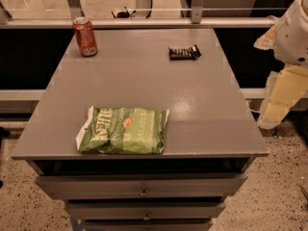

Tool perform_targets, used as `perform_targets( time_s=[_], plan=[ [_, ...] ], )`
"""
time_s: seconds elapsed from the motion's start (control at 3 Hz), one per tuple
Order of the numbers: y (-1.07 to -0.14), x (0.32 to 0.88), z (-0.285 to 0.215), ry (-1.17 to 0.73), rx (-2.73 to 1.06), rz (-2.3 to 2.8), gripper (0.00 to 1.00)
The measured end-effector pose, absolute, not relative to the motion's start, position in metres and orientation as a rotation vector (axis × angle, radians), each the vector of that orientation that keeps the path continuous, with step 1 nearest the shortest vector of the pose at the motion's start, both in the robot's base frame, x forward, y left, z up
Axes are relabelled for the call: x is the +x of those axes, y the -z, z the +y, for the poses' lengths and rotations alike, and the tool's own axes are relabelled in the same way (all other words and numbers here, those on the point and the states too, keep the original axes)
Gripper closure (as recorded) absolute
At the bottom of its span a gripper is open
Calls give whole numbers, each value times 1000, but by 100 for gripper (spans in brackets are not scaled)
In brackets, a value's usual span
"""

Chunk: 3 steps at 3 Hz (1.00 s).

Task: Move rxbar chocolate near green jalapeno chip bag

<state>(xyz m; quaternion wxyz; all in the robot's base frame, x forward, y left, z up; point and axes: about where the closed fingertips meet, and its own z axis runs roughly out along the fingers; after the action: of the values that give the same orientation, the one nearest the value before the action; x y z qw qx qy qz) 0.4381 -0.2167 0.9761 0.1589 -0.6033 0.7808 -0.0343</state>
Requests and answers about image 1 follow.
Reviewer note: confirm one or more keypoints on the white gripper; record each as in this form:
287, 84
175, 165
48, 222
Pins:
293, 40

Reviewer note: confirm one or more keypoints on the chocolate rxbar black wrapper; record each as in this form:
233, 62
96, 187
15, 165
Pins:
181, 54

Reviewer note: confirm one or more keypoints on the green jalapeno chip bag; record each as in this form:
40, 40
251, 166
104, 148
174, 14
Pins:
123, 131

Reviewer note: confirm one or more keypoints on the black object behind glass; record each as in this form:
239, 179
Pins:
123, 12

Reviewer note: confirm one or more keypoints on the orange soda can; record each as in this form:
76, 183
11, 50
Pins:
85, 36

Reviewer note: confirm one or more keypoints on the bottom grey drawer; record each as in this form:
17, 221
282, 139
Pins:
153, 225

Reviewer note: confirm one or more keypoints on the grey drawer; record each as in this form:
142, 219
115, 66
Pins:
145, 210
153, 225
141, 186

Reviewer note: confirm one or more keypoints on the grey metal railing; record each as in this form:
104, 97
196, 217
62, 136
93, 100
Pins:
150, 14

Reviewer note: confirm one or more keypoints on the top grey drawer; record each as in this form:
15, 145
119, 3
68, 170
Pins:
141, 186

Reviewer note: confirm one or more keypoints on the middle grey drawer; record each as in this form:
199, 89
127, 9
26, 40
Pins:
145, 210

